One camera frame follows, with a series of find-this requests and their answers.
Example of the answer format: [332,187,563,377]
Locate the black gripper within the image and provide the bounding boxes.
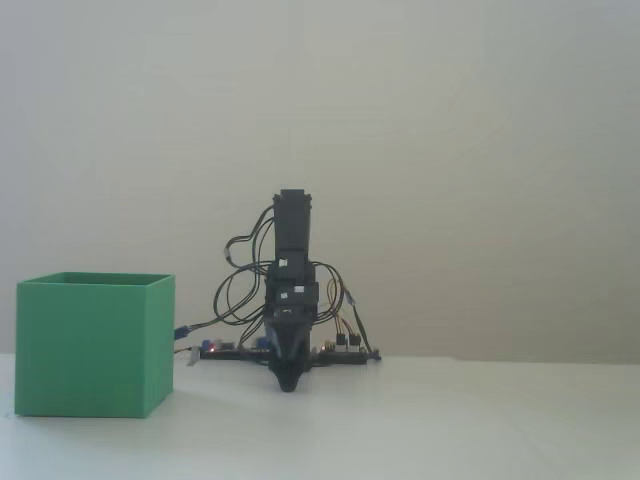
[264,281,321,394]

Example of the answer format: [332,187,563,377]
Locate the green square plastic bin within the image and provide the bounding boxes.
[14,271,178,419]

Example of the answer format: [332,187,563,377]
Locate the circuit board with jumper headers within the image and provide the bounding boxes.
[317,339,383,366]

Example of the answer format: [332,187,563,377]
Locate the blue controller circuit board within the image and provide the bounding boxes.
[199,338,274,361]

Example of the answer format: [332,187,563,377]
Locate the coloured jumper wires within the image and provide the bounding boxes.
[326,277,363,348]

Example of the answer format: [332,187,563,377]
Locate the black cable with white tag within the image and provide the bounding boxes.
[341,283,382,359]

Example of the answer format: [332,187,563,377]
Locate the blue plug with dark cable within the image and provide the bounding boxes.
[172,315,226,341]

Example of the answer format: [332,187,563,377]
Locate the black servo cable bundle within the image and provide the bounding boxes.
[212,205,351,327]

